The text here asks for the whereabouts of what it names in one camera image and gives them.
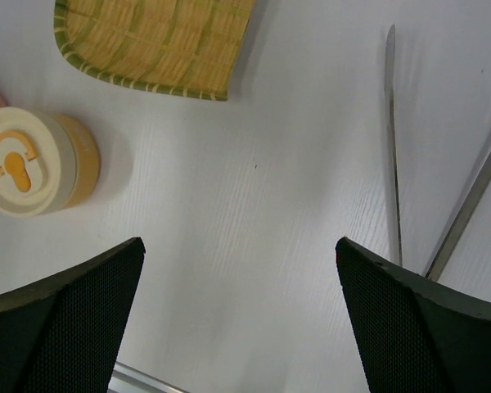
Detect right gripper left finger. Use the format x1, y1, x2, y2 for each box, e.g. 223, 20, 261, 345
0, 237, 144, 392

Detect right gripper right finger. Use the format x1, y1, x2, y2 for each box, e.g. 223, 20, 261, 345
336, 237, 491, 392

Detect cream lid orange handle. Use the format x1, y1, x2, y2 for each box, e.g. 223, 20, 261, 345
0, 106, 78, 217

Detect orange lunch box bowl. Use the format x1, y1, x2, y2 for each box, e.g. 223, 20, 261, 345
51, 114, 101, 210

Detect metal tongs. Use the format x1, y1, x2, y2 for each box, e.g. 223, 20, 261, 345
384, 25, 491, 282

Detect bamboo woven tray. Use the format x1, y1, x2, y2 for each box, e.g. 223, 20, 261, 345
53, 0, 255, 102

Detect aluminium mounting rail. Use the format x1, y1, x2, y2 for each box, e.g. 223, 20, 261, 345
107, 362, 187, 393

